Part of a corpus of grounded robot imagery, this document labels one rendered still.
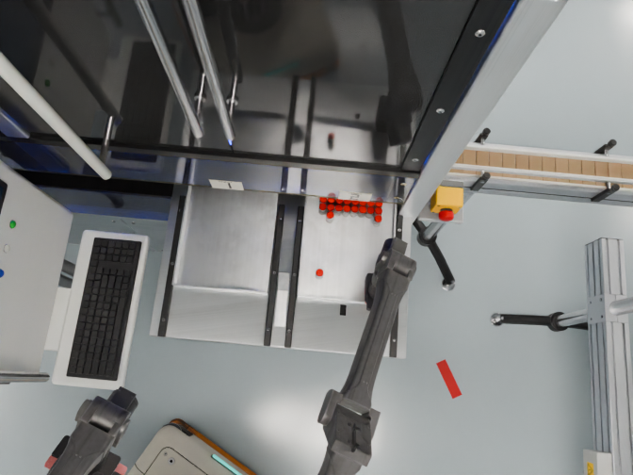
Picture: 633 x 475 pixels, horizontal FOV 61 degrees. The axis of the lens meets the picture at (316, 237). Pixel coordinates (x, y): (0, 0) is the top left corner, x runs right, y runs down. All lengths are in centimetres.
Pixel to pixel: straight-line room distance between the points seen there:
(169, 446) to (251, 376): 46
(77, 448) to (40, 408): 159
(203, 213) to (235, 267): 18
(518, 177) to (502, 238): 98
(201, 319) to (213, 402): 92
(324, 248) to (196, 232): 37
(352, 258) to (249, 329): 35
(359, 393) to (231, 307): 53
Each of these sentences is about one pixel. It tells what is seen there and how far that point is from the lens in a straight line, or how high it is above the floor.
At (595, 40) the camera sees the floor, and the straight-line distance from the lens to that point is 326.
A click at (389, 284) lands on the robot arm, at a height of 119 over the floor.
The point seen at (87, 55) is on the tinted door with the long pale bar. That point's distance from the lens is 102.
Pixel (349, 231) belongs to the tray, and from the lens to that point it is 154.
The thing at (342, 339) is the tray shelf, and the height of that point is 88.
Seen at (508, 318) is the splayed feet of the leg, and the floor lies 8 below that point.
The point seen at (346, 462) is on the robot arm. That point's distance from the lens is 104.
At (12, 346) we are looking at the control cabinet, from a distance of 156.
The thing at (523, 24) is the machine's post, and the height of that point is 175.
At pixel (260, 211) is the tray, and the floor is 88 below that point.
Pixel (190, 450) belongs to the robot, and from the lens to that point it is 214.
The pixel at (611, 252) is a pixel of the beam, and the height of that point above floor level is 55.
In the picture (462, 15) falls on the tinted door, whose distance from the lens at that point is 80.
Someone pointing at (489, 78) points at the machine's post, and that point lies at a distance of 92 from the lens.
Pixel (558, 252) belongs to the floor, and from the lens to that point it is 269.
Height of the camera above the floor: 236
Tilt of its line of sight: 75 degrees down
